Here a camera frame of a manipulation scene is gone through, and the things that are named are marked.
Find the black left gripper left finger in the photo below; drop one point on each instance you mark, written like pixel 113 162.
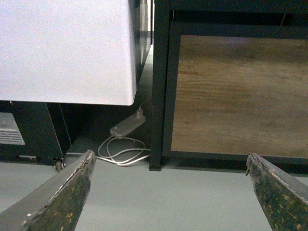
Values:
pixel 57 204

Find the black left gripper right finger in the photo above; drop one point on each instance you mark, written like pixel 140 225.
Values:
pixel 283 198

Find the wooden shelf side panel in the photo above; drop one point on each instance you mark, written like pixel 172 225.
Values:
pixel 241 95

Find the black cabinet with vent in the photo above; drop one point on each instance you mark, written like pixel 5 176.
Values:
pixel 33 132

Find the grey power strip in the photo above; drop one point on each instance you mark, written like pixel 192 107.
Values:
pixel 129 124

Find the white chest freezer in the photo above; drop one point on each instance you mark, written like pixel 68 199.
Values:
pixel 73 51

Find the black metal shelf frame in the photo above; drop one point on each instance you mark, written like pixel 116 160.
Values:
pixel 271 19

